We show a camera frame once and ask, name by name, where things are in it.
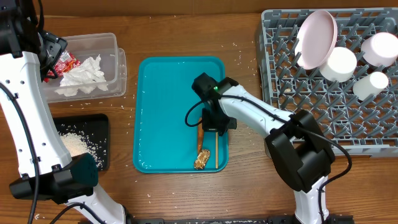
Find red snack wrapper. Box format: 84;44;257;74
44;50;81;83

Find wooden chopstick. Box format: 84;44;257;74
215;132;218;169

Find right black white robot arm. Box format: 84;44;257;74
192;73;335;223

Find small pink bowl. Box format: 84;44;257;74
361;32;397;67

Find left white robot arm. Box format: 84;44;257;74
1;0;133;223

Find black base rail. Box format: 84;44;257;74
136;215;355;224

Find brown carrot-shaped food piece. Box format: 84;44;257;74
197;118;204;155

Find crumbly granola food piece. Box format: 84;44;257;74
193;149;211;170

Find teal plastic serving tray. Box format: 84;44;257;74
132;56;225;174

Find large pink plate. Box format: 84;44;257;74
295;10;337;70

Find black plastic tray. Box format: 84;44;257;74
53;114;110;163

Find grey dishwasher rack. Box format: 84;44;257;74
254;7;398;160

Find pile of white rice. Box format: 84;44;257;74
56;123;109;171

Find white napkin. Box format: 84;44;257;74
55;55;108;96

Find pale green bowl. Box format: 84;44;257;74
319;47;357;83

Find white plastic cup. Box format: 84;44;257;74
353;72;389;101

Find clear plastic bin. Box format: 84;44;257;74
42;33;127;103

